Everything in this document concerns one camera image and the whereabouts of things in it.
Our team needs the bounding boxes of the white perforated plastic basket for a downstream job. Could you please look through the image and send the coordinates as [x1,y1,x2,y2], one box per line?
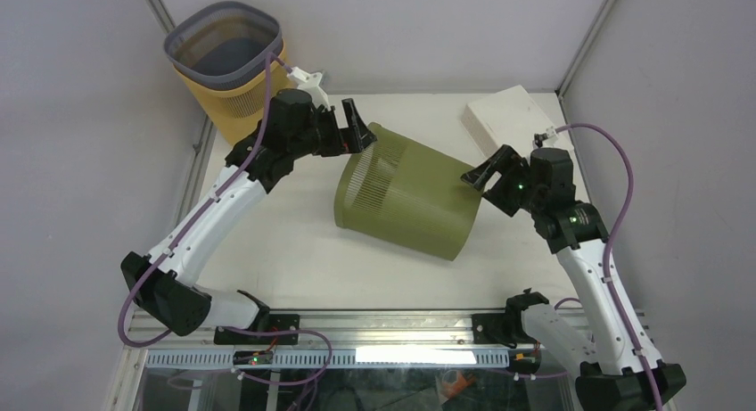
[460,86,566,158]

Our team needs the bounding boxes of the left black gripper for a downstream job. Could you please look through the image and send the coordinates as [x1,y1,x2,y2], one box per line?
[290,99,376,160]

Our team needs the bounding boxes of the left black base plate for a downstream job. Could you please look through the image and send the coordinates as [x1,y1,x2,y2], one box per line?
[213,313,300,347]

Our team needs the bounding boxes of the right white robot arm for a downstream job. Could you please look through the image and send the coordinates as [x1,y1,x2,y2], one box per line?
[461,144,686,410]

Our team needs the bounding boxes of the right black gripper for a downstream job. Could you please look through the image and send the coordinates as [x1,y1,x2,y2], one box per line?
[459,145,544,218]

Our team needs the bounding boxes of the grey slatted waste bin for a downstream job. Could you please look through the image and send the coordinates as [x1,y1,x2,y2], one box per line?
[163,1,284,91]

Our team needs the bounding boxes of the green slatted waste bin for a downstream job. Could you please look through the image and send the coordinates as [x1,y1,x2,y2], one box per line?
[333,123,481,261]

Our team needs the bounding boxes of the white slotted cable duct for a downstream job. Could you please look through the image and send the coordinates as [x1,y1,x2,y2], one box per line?
[145,345,509,371]

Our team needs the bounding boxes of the yellow slatted waste bin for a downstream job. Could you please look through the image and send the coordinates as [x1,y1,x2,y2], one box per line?
[176,37,266,144]

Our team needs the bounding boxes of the orange object under table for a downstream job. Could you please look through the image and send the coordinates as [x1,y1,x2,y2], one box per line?
[438,369,476,401]

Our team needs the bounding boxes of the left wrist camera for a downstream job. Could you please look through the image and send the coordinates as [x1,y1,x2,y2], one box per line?
[287,67,331,111]

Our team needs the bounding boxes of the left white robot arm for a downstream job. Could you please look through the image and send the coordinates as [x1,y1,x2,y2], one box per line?
[120,88,377,345]

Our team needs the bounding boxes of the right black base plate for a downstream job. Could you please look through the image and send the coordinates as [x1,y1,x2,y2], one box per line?
[471,312,537,349]

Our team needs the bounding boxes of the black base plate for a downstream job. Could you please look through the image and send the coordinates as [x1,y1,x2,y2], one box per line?
[471,312,537,349]
[213,313,300,347]

